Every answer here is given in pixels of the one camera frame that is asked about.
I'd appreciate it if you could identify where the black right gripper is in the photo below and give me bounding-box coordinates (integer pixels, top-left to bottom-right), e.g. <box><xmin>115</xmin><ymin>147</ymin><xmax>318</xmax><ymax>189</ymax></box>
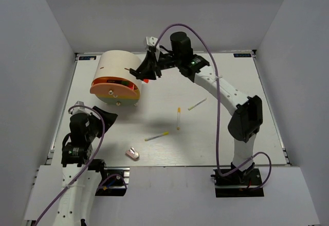
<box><xmin>136</xmin><ymin>50</ymin><xmax>182</xmax><ymax>80</ymax></box>

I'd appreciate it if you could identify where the beige orange drawer container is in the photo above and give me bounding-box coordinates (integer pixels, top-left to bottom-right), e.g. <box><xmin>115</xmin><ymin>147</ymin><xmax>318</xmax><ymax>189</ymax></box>
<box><xmin>89</xmin><ymin>50</ymin><xmax>142</xmax><ymax>106</ymax></box>

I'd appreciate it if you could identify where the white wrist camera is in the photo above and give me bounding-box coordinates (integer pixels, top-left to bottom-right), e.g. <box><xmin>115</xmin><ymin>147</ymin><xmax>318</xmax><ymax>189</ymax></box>
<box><xmin>68</xmin><ymin>101</ymin><xmax>87</xmax><ymax>115</ymax></box>
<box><xmin>144</xmin><ymin>37</ymin><xmax>158</xmax><ymax>51</ymax></box>

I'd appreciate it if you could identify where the white yellow pen lower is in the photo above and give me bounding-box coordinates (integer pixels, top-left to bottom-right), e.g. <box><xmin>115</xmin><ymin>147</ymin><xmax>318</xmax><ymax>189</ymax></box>
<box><xmin>144</xmin><ymin>132</ymin><xmax>169</xmax><ymax>142</ymax></box>

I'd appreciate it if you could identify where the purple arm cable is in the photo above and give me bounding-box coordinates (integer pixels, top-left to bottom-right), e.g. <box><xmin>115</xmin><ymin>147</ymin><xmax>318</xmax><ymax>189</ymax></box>
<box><xmin>155</xmin><ymin>24</ymin><xmax>272</xmax><ymax>191</ymax></box>
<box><xmin>33</xmin><ymin>105</ymin><xmax>106</xmax><ymax>225</ymax></box>

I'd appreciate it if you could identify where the blue left corner label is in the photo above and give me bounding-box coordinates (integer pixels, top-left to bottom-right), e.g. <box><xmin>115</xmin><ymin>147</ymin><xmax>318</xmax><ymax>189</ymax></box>
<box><xmin>78</xmin><ymin>56</ymin><xmax>97</xmax><ymax>61</ymax></box>

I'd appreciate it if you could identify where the pink white eraser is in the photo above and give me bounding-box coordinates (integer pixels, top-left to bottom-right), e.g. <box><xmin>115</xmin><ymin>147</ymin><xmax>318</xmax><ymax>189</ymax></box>
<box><xmin>125</xmin><ymin>147</ymin><xmax>140</xmax><ymax>161</ymax></box>

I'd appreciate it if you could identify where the green black highlighter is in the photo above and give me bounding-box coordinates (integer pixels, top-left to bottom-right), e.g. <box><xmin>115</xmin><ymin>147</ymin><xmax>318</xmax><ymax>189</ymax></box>
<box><xmin>115</xmin><ymin>80</ymin><xmax>130</xmax><ymax>86</ymax></box>

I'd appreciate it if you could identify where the thin white yellow pen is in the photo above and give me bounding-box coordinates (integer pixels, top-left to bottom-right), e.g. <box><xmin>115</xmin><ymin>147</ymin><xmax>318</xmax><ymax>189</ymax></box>
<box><xmin>187</xmin><ymin>98</ymin><xmax>207</xmax><ymax>111</ymax></box>

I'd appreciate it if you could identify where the blue right corner label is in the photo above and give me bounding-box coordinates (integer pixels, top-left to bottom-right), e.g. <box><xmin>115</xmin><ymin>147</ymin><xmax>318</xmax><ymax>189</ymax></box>
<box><xmin>233</xmin><ymin>53</ymin><xmax>252</xmax><ymax>58</ymax></box>

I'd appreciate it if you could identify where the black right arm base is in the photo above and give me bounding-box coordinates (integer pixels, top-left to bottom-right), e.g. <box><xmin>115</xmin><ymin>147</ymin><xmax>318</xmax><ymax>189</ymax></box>
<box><xmin>210</xmin><ymin>168</ymin><xmax>264</xmax><ymax>198</ymax></box>

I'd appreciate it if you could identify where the pink black highlighter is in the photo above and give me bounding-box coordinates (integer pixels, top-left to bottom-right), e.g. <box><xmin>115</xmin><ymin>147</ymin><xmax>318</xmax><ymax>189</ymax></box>
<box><xmin>106</xmin><ymin>80</ymin><xmax>120</xmax><ymax>84</ymax></box>

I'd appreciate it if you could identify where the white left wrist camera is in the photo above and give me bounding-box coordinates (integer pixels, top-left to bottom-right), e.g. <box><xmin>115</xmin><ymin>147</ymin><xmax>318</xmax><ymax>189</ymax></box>
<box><xmin>68</xmin><ymin>101</ymin><xmax>87</xmax><ymax>115</ymax></box>

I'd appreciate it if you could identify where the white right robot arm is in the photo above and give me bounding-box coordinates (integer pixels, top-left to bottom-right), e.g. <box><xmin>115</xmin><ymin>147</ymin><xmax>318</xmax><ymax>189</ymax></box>
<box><xmin>129</xmin><ymin>31</ymin><xmax>263</xmax><ymax>184</ymax></box>

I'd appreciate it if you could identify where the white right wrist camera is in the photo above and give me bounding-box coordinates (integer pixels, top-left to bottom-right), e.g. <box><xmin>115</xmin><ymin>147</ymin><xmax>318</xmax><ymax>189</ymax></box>
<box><xmin>144</xmin><ymin>37</ymin><xmax>158</xmax><ymax>51</ymax></box>

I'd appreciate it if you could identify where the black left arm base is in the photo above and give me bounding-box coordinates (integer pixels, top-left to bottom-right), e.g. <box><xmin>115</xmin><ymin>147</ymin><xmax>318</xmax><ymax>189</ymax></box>
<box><xmin>88</xmin><ymin>159</ymin><xmax>130</xmax><ymax>197</ymax></box>

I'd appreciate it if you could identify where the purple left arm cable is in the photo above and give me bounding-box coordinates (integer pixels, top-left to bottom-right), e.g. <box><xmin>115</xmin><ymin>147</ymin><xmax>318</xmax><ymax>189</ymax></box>
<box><xmin>33</xmin><ymin>105</ymin><xmax>106</xmax><ymax>225</ymax></box>

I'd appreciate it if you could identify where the white yellow pen upright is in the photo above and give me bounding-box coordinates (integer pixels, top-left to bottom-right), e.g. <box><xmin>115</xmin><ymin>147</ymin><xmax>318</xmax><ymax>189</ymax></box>
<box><xmin>176</xmin><ymin>107</ymin><xmax>181</xmax><ymax>130</ymax></box>

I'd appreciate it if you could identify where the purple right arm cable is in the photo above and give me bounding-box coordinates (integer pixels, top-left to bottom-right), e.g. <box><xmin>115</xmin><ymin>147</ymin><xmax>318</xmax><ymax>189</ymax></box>
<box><xmin>155</xmin><ymin>24</ymin><xmax>272</xmax><ymax>191</ymax></box>

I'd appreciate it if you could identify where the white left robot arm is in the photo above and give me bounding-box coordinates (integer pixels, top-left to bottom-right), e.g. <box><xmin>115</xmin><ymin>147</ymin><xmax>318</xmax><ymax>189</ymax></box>
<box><xmin>53</xmin><ymin>106</ymin><xmax>118</xmax><ymax>225</ymax></box>

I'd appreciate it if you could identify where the blue corner label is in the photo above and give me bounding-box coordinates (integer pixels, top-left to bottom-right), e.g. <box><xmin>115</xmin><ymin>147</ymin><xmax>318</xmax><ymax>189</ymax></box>
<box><xmin>233</xmin><ymin>53</ymin><xmax>252</xmax><ymax>58</ymax></box>
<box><xmin>78</xmin><ymin>56</ymin><xmax>97</xmax><ymax>61</ymax></box>

